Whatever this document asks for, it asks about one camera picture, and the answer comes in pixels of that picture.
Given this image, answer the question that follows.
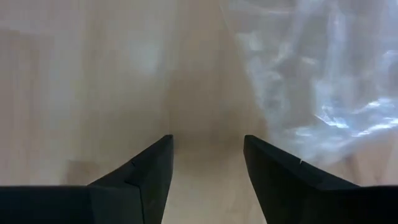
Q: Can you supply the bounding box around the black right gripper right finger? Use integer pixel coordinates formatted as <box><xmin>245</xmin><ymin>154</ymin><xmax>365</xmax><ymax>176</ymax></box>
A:
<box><xmin>243</xmin><ymin>134</ymin><xmax>398</xmax><ymax>224</ymax></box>

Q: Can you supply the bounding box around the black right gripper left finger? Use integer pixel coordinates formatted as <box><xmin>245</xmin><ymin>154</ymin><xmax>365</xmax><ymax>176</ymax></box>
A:
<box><xmin>0</xmin><ymin>134</ymin><xmax>174</xmax><ymax>224</ymax></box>

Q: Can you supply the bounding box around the heap of clear plastic bags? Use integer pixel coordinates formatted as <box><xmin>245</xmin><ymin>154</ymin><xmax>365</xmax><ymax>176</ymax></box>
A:
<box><xmin>219</xmin><ymin>0</ymin><xmax>398</xmax><ymax>166</ymax></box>

